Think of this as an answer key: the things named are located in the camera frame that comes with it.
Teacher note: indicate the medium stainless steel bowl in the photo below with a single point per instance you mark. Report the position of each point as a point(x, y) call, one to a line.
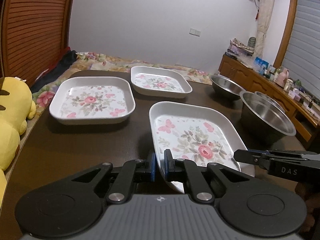
point(269, 99)

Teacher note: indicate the large stainless steel bowl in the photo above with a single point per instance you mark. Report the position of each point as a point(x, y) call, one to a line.
point(263, 122)

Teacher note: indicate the dark clothes on bed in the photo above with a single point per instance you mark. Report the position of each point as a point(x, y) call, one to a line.
point(55, 71)

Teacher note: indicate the white wall switch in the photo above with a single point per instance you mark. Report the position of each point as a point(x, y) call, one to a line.
point(195, 32)

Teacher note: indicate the wooden slatted wardrobe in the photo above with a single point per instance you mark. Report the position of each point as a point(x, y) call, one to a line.
point(34, 36)

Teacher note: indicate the beige curtain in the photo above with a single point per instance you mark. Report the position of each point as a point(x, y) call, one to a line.
point(264, 18)

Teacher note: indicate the floral bed quilt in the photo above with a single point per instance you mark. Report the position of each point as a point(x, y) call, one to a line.
point(98, 61)

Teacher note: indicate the pink kettle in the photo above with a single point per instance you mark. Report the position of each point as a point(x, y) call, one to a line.
point(282, 77)

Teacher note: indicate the folded fabric pile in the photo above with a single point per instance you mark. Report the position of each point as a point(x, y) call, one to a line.
point(238, 48)

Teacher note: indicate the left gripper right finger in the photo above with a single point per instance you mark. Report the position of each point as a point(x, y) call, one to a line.
point(202, 184)

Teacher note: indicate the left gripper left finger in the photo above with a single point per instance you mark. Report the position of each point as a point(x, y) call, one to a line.
point(117, 184)

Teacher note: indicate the small stainless steel bowl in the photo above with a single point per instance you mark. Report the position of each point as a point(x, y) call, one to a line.
point(225, 87)

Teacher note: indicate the floral white square plate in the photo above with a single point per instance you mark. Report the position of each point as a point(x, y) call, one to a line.
point(92, 100)
point(159, 82)
point(195, 133)

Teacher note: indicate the wooden sideboard cabinet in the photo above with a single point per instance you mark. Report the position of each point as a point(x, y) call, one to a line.
point(307, 126)

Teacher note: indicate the pink tissue box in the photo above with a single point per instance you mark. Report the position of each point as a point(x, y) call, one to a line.
point(294, 95)

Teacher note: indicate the grey window blind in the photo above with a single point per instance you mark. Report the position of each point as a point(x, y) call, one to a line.
point(302, 53)

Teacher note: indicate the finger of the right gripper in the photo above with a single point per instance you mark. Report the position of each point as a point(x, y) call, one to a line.
point(282, 152)
point(263, 160)

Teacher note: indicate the yellow plush toy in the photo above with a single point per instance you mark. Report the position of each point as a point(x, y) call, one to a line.
point(17, 106)

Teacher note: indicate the blue photo card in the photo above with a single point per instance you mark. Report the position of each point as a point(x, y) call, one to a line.
point(260, 65)

